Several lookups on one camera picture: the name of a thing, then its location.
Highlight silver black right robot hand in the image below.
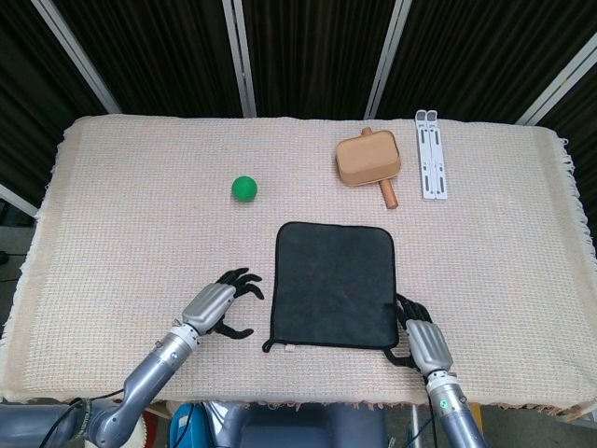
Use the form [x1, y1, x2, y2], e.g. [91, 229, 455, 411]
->
[382, 292, 455, 376]

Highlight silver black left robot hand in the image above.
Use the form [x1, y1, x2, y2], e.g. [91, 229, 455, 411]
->
[180, 267, 265, 340]

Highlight black and pink cloth pad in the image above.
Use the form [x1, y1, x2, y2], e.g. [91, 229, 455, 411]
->
[261, 221, 400, 354]

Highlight green ball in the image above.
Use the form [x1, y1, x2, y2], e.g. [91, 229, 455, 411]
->
[230, 175, 259, 203]

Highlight blue plastic object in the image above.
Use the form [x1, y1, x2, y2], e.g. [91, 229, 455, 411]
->
[168, 401, 209, 448]

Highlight white drum red rim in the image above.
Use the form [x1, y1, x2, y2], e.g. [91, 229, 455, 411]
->
[124, 410, 150, 448]

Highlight grey robot torso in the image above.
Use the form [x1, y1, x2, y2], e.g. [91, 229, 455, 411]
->
[200, 399, 388, 448]

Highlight wooden cylinder stick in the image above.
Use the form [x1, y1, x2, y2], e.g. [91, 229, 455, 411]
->
[361, 126, 399, 209]

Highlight white folding stand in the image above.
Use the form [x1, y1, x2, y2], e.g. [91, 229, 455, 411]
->
[414, 108, 450, 201]

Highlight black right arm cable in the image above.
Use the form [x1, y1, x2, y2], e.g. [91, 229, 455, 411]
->
[422, 375, 439, 448]

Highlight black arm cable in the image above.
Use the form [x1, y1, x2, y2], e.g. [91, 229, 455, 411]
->
[44, 391, 125, 442]
[422, 375, 439, 448]

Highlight black left arm strap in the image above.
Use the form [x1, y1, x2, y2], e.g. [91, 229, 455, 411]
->
[76, 398, 93, 439]

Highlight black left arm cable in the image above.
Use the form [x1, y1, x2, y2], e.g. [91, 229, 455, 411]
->
[44, 391, 125, 442]

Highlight white partition post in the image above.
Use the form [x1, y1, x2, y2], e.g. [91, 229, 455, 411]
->
[515, 35, 597, 127]
[363, 0, 414, 120]
[0, 183, 38, 219]
[31, 0, 122, 116]
[221, 0, 257, 119]

